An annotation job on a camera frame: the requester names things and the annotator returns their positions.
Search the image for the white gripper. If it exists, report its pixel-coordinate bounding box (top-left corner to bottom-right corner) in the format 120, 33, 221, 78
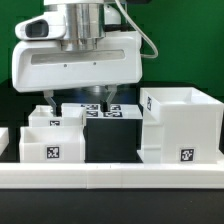
12, 31, 142, 117

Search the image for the white front drawer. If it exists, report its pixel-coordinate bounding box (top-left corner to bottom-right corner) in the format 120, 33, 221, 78
19, 126, 85, 163

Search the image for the white drawer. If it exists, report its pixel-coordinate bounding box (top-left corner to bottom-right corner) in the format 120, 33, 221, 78
19, 126, 85, 163
28, 104, 86, 127

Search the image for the white drawer cabinet box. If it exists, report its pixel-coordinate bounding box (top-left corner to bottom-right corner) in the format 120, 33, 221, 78
139, 87, 224, 164

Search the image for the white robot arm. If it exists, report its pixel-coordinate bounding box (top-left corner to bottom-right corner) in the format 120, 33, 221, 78
12, 0, 142, 114

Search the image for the white rear drawer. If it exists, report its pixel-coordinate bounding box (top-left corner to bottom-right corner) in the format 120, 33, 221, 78
28, 104, 86, 127

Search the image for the white marker plate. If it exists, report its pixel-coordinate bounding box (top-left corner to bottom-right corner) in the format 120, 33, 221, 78
61, 102, 144, 120

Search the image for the white left side block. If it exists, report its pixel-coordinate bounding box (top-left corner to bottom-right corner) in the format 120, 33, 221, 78
0, 128, 9, 156

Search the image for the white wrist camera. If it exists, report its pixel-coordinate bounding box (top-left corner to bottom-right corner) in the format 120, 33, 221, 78
15, 12, 66, 41

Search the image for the white fence wall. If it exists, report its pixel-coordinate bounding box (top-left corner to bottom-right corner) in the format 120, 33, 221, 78
0, 163, 224, 189

